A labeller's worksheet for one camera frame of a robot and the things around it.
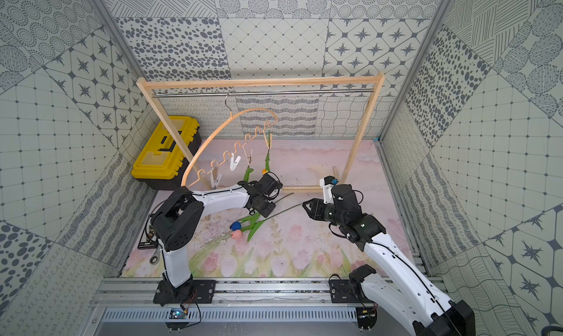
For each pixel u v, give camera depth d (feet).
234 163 2.28
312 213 2.25
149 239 2.76
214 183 2.11
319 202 2.21
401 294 1.77
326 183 2.30
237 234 2.77
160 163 2.90
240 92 1.82
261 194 2.39
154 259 2.66
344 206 1.87
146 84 1.69
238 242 2.81
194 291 2.40
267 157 2.76
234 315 2.30
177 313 2.35
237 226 2.89
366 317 2.35
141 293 2.45
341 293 2.41
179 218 1.69
